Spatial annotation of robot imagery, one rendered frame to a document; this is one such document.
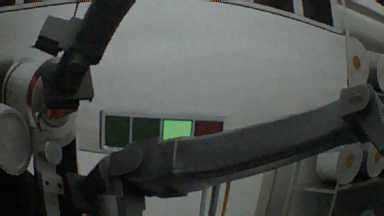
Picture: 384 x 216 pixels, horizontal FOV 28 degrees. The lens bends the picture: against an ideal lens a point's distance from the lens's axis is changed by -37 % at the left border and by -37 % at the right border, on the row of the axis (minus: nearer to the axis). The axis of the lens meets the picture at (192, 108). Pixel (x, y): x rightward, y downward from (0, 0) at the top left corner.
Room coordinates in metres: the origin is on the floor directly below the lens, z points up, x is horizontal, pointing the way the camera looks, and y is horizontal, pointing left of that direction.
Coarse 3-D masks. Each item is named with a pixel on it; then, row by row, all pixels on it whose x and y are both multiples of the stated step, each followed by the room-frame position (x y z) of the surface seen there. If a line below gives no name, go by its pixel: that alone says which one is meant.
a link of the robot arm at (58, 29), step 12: (48, 24) 1.27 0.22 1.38; (60, 24) 1.28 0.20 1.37; (72, 24) 1.28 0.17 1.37; (48, 36) 1.27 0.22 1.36; (60, 36) 1.27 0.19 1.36; (72, 36) 1.28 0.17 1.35; (48, 48) 1.29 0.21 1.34; (60, 48) 1.27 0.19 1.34; (72, 60) 1.24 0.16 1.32; (84, 60) 1.23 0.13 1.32; (84, 72) 1.26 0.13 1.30
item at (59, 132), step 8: (40, 80) 1.46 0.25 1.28; (40, 88) 1.47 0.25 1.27; (32, 104) 1.46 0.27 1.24; (40, 112) 1.47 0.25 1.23; (40, 120) 1.47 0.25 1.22; (72, 120) 1.51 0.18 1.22; (48, 128) 1.48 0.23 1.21; (56, 128) 1.49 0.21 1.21; (64, 128) 1.50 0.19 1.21; (56, 136) 1.49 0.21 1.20
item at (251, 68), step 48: (144, 0) 1.94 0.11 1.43; (192, 0) 1.99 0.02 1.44; (0, 48) 1.73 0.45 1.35; (144, 48) 1.95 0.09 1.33; (192, 48) 2.00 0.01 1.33; (240, 48) 2.05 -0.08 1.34; (288, 48) 2.11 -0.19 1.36; (336, 48) 2.21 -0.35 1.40; (0, 96) 1.75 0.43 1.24; (96, 96) 1.90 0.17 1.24; (144, 96) 1.96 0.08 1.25; (192, 96) 2.00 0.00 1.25; (240, 96) 2.05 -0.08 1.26; (288, 96) 2.11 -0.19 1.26; (336, 96) 2.20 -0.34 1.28; (96, 144) 1.90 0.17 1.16
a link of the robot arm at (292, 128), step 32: (352, 96) 1.15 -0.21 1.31; (256, 128) 1.28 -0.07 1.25; (288, 128) 1.24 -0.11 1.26; (320, 128) 1.21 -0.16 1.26; (352, 128) 1.17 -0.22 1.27; (160, 160) 1.33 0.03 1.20; (192, 160) 1.31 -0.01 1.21; (224, 160) 1.29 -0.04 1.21; (256, 160) 1.26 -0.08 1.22; (288, 160) 1.25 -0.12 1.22; (160, 192) 1.37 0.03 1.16
